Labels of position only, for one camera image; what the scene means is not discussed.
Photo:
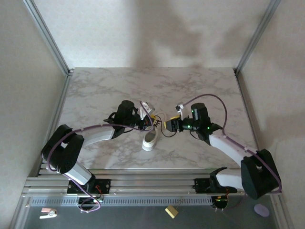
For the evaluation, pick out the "black shoelace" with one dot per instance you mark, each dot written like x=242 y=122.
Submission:
x=166 y=136

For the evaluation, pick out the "white sneaker shoe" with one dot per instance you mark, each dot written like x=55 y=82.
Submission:
x=149 y=144

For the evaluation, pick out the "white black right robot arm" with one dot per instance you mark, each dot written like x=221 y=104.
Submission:
x=228 y=148

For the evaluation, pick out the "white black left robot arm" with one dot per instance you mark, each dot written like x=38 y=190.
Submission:
x=64 y=152

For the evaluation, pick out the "black controller board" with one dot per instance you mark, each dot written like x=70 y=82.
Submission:
x=220 y=202

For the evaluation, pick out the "brass padlock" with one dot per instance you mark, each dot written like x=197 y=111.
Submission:
x=171 y=211

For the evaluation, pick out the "purple round disc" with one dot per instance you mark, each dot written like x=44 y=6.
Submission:
x=261 y=210

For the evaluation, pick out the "pink white small tool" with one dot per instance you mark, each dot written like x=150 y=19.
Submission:
x=48 y=212

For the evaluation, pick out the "aluminium table side rail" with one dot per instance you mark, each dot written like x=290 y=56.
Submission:
x=247 y=107
x=57 y=114

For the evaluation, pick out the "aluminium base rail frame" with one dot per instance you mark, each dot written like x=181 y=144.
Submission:
x=147 y=183

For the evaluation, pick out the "aluminium frame post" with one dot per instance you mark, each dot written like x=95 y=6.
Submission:
x=257 y=35
x=48 y=35

